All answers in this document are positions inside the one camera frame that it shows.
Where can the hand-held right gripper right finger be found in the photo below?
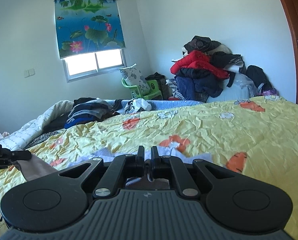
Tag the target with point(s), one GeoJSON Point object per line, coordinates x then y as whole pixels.
{"type": "Point", "coordinates": [154, 158]}

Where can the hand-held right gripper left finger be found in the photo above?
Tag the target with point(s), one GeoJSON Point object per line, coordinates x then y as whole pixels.
{"type": "Point", "coordinates": [140, 158]}

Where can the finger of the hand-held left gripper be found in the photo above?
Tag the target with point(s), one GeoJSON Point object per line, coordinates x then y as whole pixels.
{"type": "Point", "coordinates": [20, 155]}

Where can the lavender long-sleeve shirt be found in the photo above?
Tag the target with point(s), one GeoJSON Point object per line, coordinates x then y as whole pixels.
{"type": "Point", "coordinates": [39, 166]}

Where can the pile of dark folded clothes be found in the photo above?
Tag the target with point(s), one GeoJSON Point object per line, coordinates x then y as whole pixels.
{"type": "Point", "coordinates": [89, 111]}

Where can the black white striped cloth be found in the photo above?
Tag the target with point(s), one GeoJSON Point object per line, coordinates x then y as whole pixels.
{"type": "Point", "coordinates": [42, 140]}

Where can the white printed comforter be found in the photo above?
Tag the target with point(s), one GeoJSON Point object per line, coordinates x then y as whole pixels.
{"type": "Point", "coordinates": [34, 127]}

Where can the white black plastic bag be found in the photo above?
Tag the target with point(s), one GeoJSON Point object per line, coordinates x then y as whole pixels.
{"type": "Point", "coordinates": [139, 105]}

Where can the blue blanket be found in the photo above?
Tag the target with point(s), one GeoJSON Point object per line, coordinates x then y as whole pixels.
{"type": "Point", "coordinates": [169, 103]}

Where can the yellow printed quilt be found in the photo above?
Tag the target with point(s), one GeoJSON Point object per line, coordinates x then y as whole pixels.
{"type": "Point", "coordinates": [214, 135]}

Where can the green plastic chair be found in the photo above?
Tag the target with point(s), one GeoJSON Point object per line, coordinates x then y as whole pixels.
{"type": "Point", "coordinates": [152, 88]}

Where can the houndstooth cloth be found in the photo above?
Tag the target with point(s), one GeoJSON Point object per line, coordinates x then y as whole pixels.
{"type": "Point", "coordinates": [175, 91]}

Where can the floral print pillow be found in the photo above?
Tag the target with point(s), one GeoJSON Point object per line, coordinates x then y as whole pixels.
{"type": "Point", "coordinates": [135, 78]}

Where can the navy jacket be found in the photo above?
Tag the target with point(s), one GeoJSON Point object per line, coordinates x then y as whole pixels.
{"type": "Point", "coordinates": [199, 85]}

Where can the red jacket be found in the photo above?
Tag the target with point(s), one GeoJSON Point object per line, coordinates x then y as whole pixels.
{"type": "Point", "coordinates": [196, 62]}

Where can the window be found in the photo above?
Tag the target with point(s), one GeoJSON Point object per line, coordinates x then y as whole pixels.
{"type": "Point", "coordinates": [94, 63]}

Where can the clear plastic bag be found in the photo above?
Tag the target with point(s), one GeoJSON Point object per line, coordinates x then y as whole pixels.
{"type": "Point", "coordinates": [239, 87]}

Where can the black white garment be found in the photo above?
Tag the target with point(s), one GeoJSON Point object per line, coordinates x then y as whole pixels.
{"type": "Point", "coordinates": [226, 60]}

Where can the black patterned garment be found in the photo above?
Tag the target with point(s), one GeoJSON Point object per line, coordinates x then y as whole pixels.
{"type": "Point", "coordinates": [201, 43]}

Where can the black backpack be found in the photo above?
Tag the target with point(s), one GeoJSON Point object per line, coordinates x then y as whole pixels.
{"type": "Point", "coordinates": [257, 76]}

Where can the purple plastic bag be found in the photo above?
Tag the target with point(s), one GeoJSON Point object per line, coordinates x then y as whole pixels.
{"type": "Point", "coordinates": [270, 92]}

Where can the lotus print roller blind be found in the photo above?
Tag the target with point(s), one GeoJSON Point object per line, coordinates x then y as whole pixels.
{"type": "Point", "coordinates": [89, 25]}

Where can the wall switch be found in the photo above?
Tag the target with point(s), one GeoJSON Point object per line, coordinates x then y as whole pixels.
{"type": "Point", "coordinates": [29, 73]}

